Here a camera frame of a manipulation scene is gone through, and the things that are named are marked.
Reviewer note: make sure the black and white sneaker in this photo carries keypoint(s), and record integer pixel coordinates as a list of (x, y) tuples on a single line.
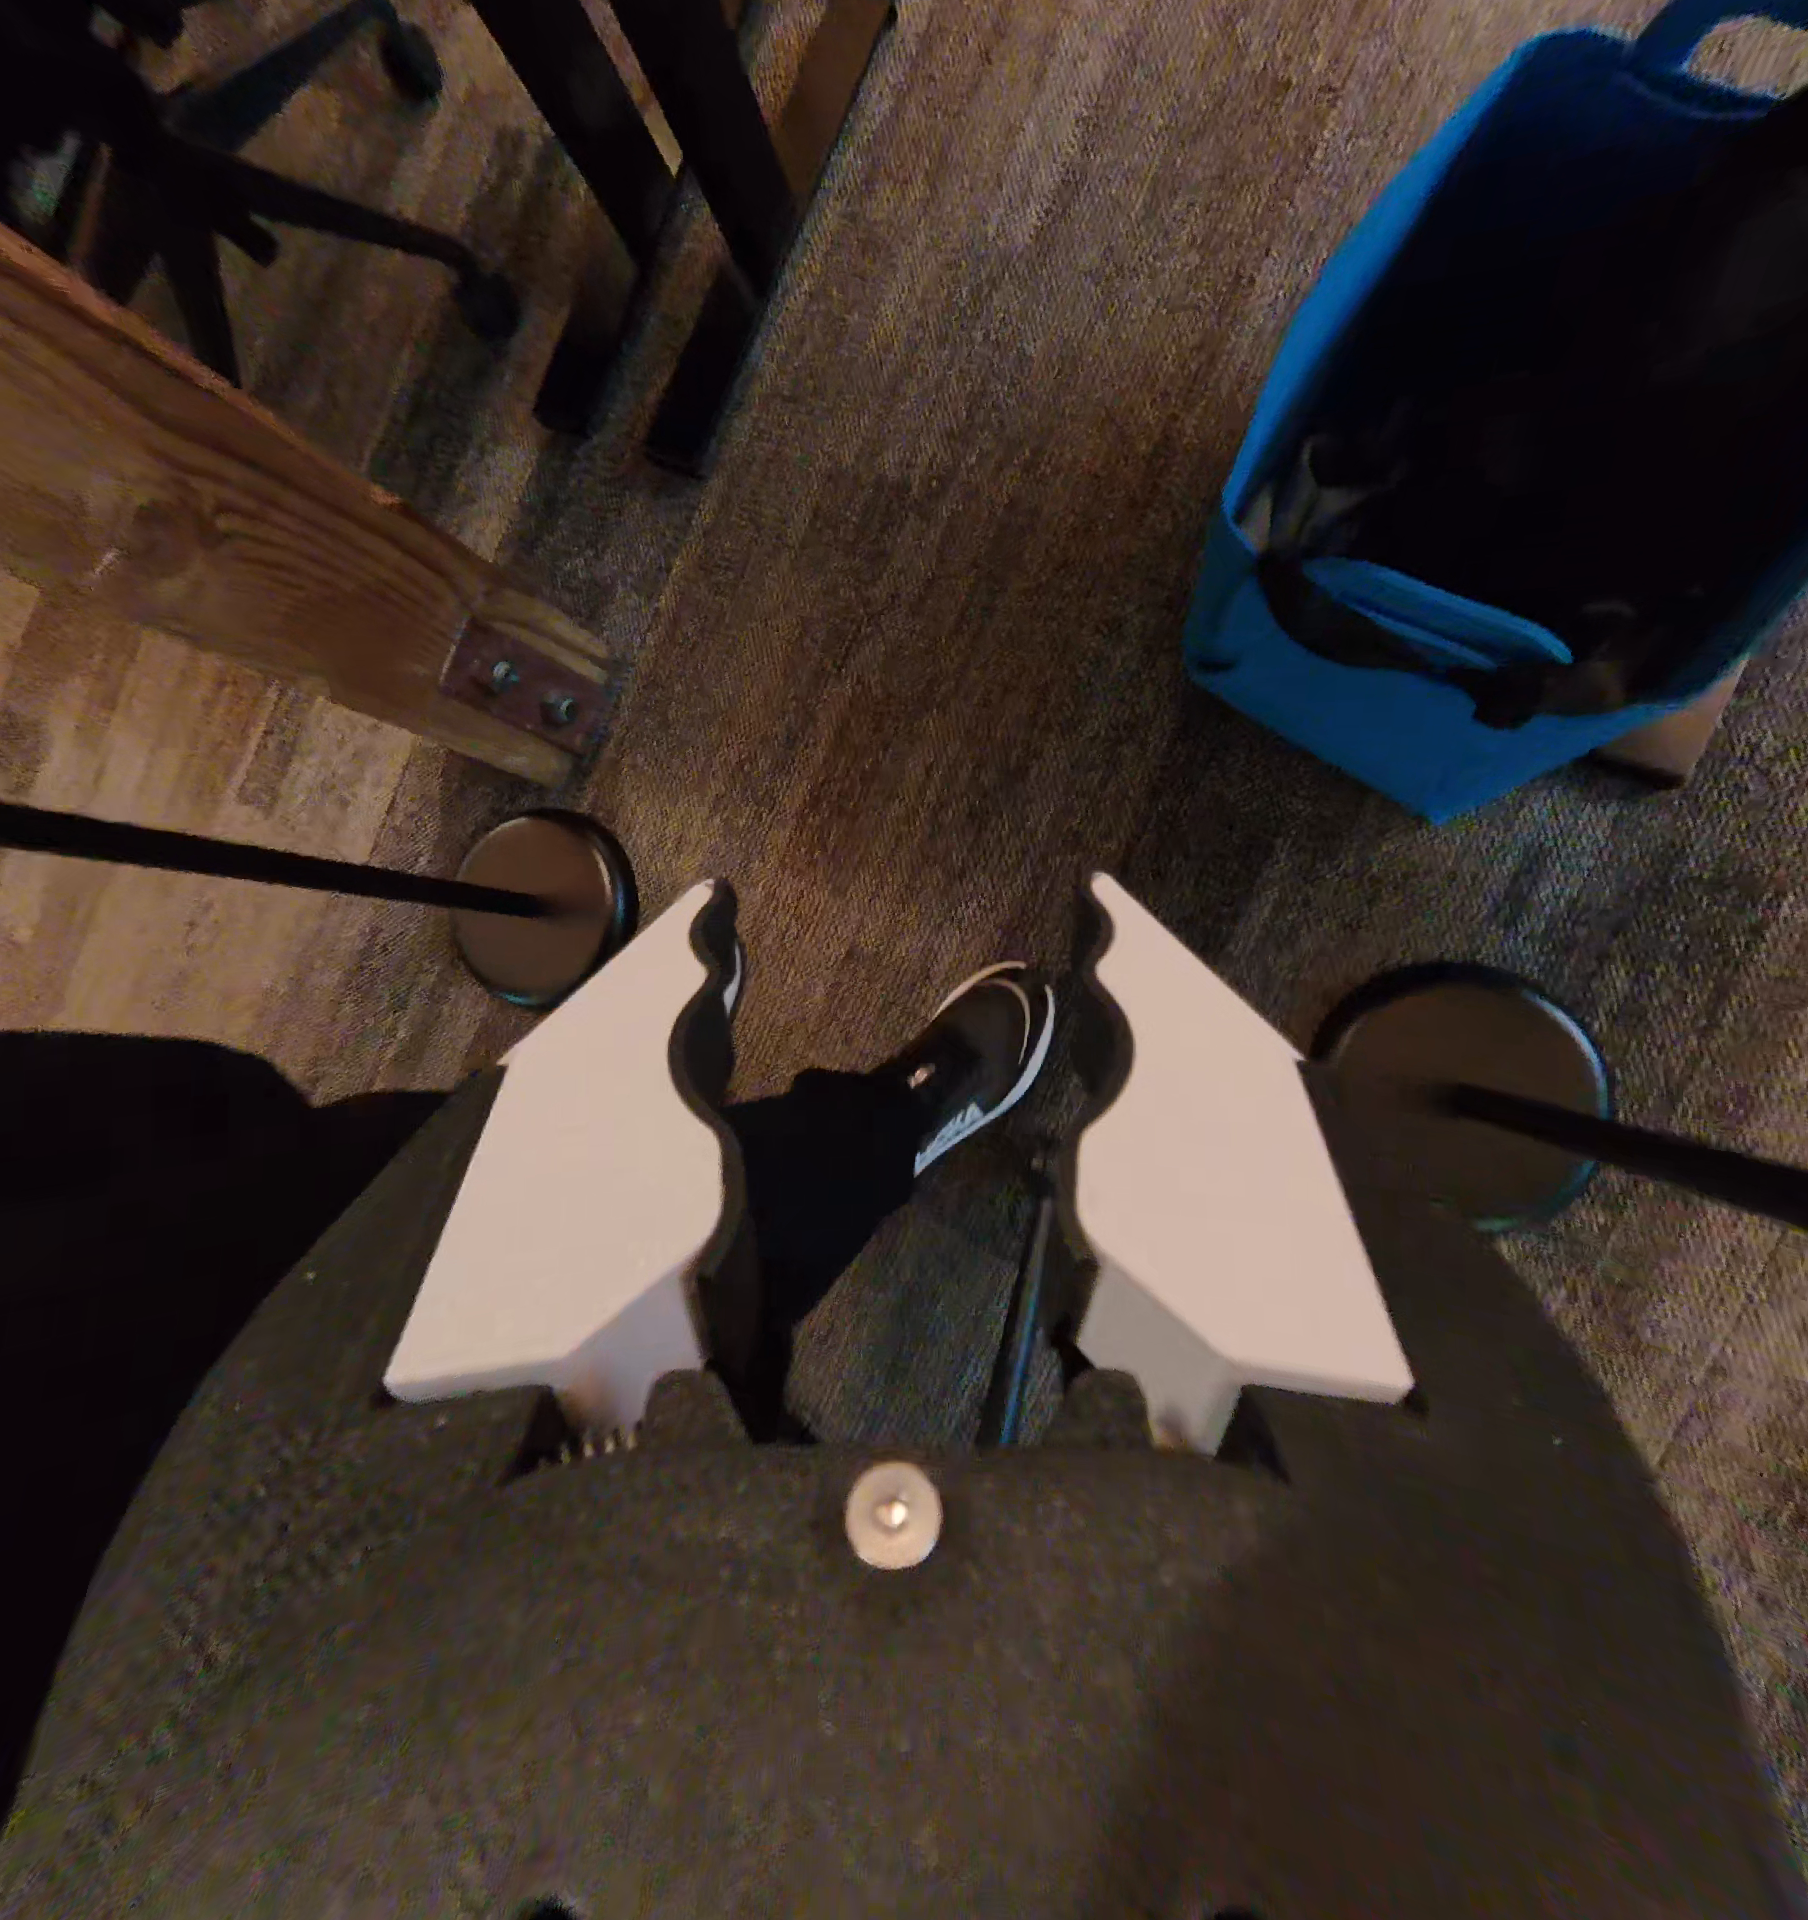
[(821, 1170)]

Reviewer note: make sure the metal corner bracket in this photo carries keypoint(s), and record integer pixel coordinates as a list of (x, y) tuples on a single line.
[(522, 689)]

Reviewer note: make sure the black stanchion with round base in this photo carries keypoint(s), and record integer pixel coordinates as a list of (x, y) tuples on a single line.
[(1473, 1049), (535, 876)]

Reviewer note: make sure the wooden table beam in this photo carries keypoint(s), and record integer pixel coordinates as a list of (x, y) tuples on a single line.
[(169, 495)]

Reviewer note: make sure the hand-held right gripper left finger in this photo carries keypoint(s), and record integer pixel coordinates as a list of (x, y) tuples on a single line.
[(574, 1185)]

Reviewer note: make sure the black table legs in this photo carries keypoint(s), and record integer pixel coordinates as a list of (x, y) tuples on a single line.
[(695, 179)]

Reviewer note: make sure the black office chair base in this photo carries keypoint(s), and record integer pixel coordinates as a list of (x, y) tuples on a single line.
[(245, 193)]

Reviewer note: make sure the person's black trouser leg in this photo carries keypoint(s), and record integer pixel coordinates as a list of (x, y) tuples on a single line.
[(108, 1350)]

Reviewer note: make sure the blue fabric basket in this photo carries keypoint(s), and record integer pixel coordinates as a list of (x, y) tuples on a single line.
[(1384, 704)]

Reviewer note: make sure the person's black white shoe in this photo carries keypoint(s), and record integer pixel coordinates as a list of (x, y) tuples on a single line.
[(995, 1049)]

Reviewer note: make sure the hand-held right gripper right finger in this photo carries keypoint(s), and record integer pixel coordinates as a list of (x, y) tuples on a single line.
[(1219, 1185)]

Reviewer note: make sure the cardboard piece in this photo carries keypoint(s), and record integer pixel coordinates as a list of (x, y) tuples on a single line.
[(1670, 736)]

